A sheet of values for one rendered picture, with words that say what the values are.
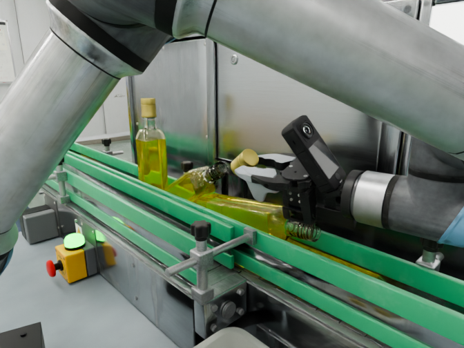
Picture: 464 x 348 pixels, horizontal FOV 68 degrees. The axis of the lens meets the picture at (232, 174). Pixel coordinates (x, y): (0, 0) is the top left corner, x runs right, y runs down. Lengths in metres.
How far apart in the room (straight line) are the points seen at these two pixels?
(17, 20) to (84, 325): 6.05
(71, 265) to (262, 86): 0.58
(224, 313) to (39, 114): 0.39
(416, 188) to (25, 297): 0.79
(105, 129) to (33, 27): 1.96
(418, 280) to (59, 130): 0.49
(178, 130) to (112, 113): 5.99
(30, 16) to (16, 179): 6.23
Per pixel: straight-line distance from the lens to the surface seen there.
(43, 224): 1.13
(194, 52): 0.97
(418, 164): 0.47
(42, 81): 0.41
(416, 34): 0.28
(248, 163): 0.59
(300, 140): 0.49
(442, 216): 0.47
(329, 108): 0.65
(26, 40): 6.57
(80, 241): 0.89
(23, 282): 0.98
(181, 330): 0.65
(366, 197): 0.49
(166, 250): 0.64
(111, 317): 0.78
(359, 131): 0.63
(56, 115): 0.41
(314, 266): 0.53
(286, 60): 0.26
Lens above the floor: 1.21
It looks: 16 degrees down
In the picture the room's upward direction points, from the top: straight up
